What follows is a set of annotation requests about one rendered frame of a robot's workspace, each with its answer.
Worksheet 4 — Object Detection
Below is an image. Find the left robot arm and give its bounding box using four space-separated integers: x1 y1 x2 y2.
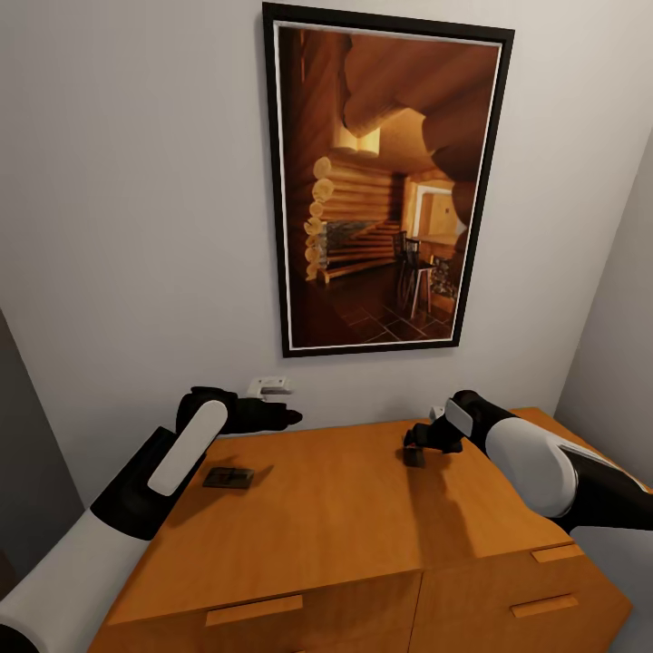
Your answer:
0 376 303 653

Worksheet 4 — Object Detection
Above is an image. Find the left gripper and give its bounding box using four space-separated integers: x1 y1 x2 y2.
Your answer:
241 398 303 434

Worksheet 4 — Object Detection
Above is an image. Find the mousetrap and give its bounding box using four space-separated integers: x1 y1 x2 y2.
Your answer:
403 443 425 469
202 467 255 489

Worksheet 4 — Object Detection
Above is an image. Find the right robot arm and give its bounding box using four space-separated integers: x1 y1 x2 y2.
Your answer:
403 391 653 625

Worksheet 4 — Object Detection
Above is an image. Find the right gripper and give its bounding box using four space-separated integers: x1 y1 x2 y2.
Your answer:
403 418 463 453

